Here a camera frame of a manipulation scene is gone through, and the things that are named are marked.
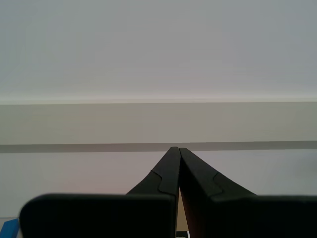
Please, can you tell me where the brown cardboard box white label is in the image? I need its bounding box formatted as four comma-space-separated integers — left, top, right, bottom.
175, 187, 192, 238

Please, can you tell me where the small blue block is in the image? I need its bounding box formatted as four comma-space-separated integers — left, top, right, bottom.
0, 218, 20, 238

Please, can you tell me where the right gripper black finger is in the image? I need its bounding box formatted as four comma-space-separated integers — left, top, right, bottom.
19, 146, 182, 238
178, 147, 317, 238

